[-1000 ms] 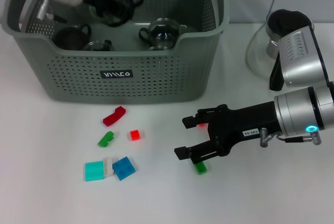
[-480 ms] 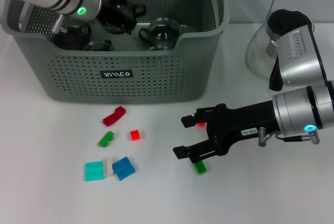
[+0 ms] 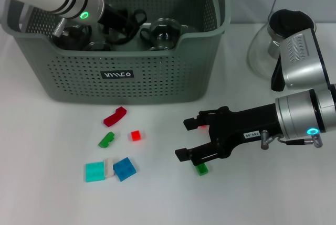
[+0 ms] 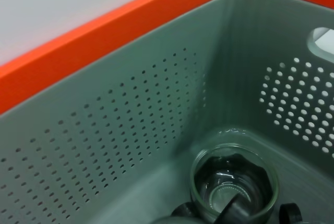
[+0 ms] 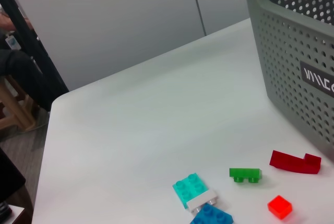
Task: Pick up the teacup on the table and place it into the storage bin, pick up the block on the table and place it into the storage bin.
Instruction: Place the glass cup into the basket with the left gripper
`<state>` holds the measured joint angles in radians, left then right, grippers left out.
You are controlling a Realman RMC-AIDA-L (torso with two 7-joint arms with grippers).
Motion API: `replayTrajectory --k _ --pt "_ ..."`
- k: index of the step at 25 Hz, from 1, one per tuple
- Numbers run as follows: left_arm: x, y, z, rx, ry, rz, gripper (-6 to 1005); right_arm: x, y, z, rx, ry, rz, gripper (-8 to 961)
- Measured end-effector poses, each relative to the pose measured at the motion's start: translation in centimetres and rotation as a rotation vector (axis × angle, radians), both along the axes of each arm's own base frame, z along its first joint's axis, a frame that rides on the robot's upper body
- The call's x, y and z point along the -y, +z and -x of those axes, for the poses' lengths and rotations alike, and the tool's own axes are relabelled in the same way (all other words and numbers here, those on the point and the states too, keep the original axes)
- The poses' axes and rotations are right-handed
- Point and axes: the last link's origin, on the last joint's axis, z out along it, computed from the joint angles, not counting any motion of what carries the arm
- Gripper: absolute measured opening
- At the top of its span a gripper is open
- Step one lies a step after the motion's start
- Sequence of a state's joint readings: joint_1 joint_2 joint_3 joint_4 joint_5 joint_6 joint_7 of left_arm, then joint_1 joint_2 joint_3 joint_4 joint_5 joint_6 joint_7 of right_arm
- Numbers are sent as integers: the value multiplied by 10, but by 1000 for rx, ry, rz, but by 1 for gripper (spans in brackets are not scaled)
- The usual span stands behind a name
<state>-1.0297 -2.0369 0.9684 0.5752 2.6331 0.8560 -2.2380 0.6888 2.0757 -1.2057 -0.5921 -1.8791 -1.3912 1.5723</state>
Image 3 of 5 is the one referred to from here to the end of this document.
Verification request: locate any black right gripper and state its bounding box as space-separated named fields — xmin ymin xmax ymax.
xmin=175 ymin=106 xmax=284 ymax=167

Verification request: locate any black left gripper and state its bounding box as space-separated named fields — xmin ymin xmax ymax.
xmin=97 ymin=2 xmax=140 ymax=45

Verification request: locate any blue square brick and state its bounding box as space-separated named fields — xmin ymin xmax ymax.
xmin=113 ymin=157 xmax=138 ymax=182

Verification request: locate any dark red curved brick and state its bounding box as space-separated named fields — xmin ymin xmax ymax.
xmin=103 ymin=106 xmax=128 ymax=127

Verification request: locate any translucent green stepped brick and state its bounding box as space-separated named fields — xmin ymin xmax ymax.
xmin=98 ymin=131 xmax=116 ymax=148

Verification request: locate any small white brick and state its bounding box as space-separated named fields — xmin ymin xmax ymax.
xmin=103 ymin=158 xmax=116 ymax=178

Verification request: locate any cyan brick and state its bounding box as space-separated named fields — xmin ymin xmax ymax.
xmin=84 ymin=161 xmax=107 ymax=183

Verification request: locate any grey perforated storage basket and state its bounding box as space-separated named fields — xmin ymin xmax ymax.
xmin=1 ymin=0 xmax=232 ymax=105

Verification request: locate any green rectangular brick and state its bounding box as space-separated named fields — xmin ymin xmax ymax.
xmin=195 ymin=163 xmax=210 ymax=176

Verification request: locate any dark brown clay teapot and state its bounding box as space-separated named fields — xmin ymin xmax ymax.
xmin=54 ymin=24 xmax=92 ymax=51

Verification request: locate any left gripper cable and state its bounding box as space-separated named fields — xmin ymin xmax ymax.
xmin=52 ymin=17 xmax=71 ymax=37

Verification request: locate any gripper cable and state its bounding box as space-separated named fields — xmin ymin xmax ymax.
xmin=260 ymin=130 xmax=322 ymax=150
xmin=52 ymin=17 xmax=71 ymax=37

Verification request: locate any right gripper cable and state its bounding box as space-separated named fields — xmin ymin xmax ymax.
xmin=260 ymin=130 xmax=322 ymax=150

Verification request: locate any glass pitcher black handle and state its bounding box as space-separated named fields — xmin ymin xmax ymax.
xmin=247 ymin=8 xmax=317 ymax=92

